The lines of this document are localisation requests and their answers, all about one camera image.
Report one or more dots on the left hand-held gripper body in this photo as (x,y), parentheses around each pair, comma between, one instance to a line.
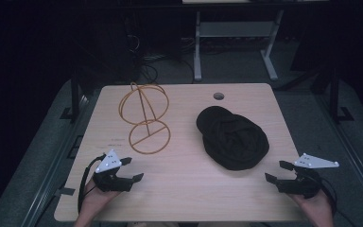
(110,183)

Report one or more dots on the black hat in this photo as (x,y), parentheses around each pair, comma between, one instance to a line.
(231,138)

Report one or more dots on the white metal table frame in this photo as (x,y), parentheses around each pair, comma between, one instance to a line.
(236,30)

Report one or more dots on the person's left hand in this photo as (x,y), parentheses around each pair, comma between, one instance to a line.
(96,200)

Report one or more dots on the grey metal rail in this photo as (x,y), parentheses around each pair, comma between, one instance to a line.
(353,157)
(48,176)

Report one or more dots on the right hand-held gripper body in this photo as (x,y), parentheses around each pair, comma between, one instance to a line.
(305,184)

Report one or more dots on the black tape strip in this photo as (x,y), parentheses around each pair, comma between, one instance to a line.
(65,191)

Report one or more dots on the dark metal post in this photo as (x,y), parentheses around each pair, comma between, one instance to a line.
(334,94)
(74,97)

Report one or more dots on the person's right hand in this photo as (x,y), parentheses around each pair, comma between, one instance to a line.
(316,206)

